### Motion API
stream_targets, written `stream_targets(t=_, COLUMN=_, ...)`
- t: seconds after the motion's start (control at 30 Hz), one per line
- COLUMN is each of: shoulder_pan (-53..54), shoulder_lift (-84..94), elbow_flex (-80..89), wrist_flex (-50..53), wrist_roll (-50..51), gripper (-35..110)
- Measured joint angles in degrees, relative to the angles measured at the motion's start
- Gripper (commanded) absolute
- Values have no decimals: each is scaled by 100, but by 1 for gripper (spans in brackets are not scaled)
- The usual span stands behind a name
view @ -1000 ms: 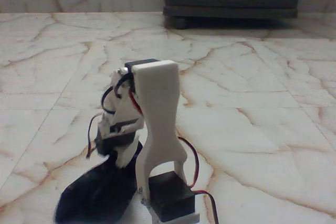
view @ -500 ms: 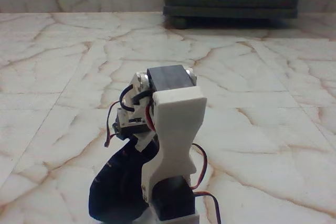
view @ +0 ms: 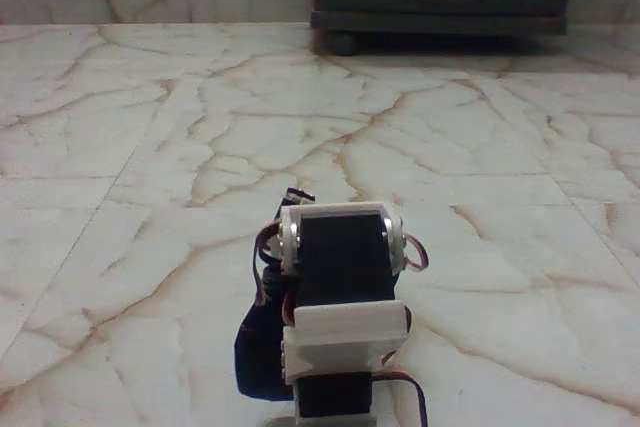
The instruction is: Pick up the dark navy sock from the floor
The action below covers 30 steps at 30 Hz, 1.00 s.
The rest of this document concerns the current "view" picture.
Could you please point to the dark navy dotted sock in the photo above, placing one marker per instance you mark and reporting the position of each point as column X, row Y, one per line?
column 260, row 347

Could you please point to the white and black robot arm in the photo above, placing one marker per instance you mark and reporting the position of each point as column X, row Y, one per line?
column 340, row 267

